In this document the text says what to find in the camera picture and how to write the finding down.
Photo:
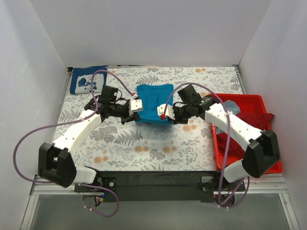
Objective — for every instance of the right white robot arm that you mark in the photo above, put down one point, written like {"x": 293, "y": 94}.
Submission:
{"x": 261, "y": 147}

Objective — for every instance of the light blue t-shirt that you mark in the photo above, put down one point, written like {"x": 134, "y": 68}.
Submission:
{"x": 232, "y": 107}

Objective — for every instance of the floral patterned table mat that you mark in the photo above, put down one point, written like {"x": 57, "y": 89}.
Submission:
{"x": 145, "y": 147}

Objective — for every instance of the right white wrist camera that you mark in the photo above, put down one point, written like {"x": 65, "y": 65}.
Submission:
{"x": 166, "y": 112}

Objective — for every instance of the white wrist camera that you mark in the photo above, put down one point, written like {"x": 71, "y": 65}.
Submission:
{"x": 166, "y": 112}
{"x": 135, "y": 105}

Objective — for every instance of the red plastic bin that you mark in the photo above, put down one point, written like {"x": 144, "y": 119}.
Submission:
{"x": 247, "y": 103}

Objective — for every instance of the dark red t-shirt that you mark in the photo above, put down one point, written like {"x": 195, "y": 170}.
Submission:
{"x": 259, "y": 121}

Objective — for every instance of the teal blue t-shirt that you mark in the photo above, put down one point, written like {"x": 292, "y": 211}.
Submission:
{"x": 152, "y": 97}

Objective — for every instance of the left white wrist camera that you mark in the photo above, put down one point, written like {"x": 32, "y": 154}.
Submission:
{"x": 135, "y": 105}

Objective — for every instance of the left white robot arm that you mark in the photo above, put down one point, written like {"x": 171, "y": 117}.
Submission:
{"x": 56, "y": 160}

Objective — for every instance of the folded navy printed t-shirt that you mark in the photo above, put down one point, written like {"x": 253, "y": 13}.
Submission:
{"x": 81, "y": 80}

